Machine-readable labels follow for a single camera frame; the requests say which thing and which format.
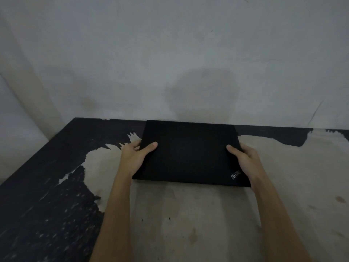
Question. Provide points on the person's right hand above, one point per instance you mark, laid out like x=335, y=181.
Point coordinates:
x=249, y=163

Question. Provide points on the person's right thumb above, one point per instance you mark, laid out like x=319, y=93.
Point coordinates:
x=234, y=152

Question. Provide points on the black laptop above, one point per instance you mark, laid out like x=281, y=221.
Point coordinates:
x=188, y=152

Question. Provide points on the person's right forearm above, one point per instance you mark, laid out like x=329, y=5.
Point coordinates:
x=278, y=223

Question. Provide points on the person's left forearm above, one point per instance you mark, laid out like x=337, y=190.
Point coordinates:
x=114, y=218

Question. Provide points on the person's left hand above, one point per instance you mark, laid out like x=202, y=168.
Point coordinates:
x=132, y=157

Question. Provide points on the person's left thumb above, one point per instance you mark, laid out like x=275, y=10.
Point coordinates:
x=148, y=149

